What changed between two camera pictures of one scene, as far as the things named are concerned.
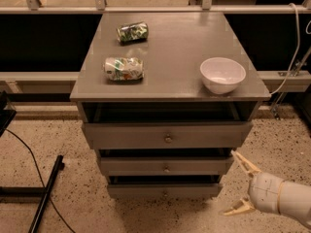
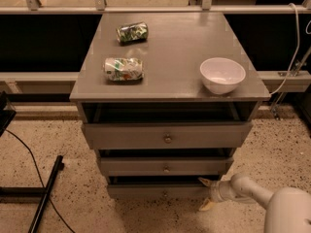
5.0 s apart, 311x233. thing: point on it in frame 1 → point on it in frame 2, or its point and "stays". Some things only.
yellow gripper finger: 241,206 → 206,205
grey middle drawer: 166,166 stays
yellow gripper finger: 246,164 → 206,182
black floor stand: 36,191 stays
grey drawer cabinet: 165,99 stays
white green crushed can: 123,68 stays
